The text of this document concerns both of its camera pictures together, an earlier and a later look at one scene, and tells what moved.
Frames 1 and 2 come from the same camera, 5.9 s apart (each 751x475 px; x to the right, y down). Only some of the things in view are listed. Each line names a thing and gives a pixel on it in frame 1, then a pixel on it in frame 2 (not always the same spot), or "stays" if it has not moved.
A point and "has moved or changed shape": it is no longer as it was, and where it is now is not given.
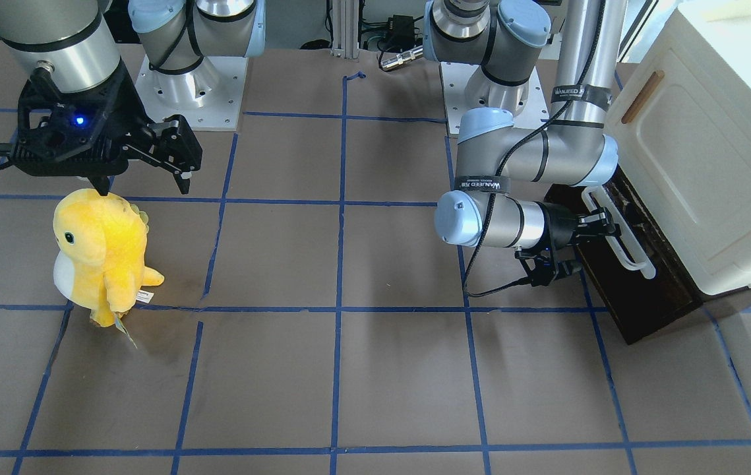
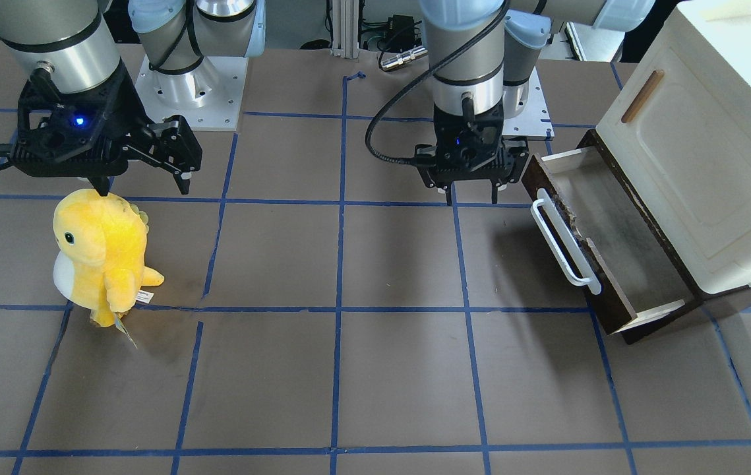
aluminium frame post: (345, 27) stays
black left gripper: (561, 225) -> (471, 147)
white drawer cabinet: (705, 118) stays
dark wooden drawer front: (636, 305) has moved or changed shape
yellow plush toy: (101, 245) stays
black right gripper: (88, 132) stays
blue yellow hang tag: (120, 326) stays
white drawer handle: (645, 266) has moved or changed shape
